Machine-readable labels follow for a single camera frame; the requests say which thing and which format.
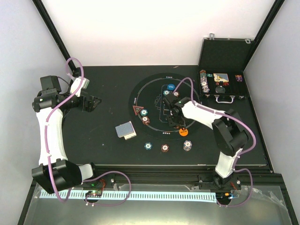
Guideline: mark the black aluminium front rail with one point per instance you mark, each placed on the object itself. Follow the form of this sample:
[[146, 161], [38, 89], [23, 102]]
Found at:
[[159, 174]]

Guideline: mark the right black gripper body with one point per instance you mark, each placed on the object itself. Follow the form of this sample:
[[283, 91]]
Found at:
[[176, 121]]

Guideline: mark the triangular red dealer button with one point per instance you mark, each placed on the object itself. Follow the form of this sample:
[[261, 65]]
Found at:
[[137, 109]]

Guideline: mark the purple chips in case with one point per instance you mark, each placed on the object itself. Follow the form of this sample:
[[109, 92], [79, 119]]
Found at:
[[239, 78]]

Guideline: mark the black round button in case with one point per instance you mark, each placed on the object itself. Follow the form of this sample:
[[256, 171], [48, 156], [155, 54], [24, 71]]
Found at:
[[220, 89]]

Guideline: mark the black poker set case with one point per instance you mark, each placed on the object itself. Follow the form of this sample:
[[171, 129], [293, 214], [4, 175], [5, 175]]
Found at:
[[225, 55]]

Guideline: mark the green chips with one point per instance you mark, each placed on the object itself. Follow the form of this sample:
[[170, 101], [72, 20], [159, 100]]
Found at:
[[166, 92], [144, 112]]

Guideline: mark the orange round blind button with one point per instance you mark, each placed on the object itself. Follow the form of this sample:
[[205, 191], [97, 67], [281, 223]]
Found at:
[[183, 132]]

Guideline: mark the card deck in case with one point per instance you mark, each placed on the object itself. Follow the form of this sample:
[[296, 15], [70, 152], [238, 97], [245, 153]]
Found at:
[[221, 77]]

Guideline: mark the chip row in case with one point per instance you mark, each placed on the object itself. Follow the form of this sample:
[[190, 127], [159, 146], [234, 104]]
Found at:
[[203, 81]]

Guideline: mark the red dice in case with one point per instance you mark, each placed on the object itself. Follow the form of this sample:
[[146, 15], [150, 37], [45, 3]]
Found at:
[[222, 83]]

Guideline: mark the white slotted cable duct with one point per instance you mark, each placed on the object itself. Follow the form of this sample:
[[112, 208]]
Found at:
[[141, 196]]

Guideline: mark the red poker chip stack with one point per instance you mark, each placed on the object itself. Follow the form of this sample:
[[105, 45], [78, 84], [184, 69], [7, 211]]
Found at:
[[164, 148]]

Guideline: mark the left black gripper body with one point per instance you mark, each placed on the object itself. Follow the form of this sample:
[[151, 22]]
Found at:
[[83, 107]]

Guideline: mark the purple poker chip stack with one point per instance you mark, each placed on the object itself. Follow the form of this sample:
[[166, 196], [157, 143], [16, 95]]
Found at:
[[187, 145]]

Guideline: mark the blue round blind button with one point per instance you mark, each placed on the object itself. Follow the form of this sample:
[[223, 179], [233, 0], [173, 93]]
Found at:
[[171, 87]]

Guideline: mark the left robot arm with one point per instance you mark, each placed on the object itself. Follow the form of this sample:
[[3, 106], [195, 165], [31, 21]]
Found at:
[[55, 172]]

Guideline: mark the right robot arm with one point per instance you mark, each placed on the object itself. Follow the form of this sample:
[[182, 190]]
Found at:
[[229, 132]]

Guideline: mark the green poker chip stack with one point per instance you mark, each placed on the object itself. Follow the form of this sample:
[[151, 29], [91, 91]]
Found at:
[[148, 146]]

